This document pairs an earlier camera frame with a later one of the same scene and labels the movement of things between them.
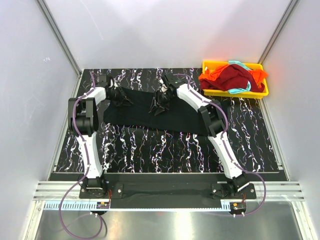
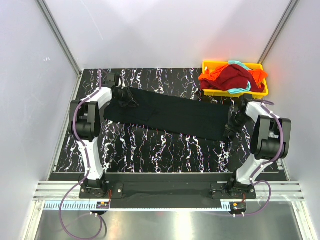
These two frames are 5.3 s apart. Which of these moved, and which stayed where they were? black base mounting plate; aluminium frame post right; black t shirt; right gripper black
Moved: right gripper black
Stayed: aluminium frame post right; black base mounting plate; black t shirt
